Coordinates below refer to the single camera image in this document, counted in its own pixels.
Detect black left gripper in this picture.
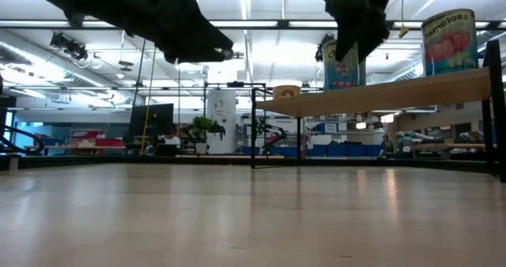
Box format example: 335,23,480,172
134,0,234,65

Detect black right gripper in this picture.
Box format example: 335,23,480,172
323,0,398,64

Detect blue tomatoes tin can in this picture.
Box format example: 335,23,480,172
420,8,480,77

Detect small orange food box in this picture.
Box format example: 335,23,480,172
272,85,301,101

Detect wooden shelf with black legs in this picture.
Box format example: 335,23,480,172
251,39,506,183

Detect yellow hanging tag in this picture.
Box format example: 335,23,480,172
398,0,410,39

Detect black ceiling-mounted device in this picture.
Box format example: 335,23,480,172
315,32,335,62
49,32,90,62

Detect black computer monitor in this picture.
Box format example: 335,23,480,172
129,103,175,138

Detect person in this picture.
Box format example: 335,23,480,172
164,126,182,146

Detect red storage box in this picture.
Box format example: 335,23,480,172
95,137,124,148
70,130,106,140

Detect wooden workbench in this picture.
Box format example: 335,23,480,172
24,144,127,150
395,140,487,152

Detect black overhead light rail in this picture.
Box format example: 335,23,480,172
0,19,506,32

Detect black metal table frame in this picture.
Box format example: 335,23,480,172
0,154,506,174

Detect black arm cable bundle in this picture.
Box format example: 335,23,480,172
0,123,45,156

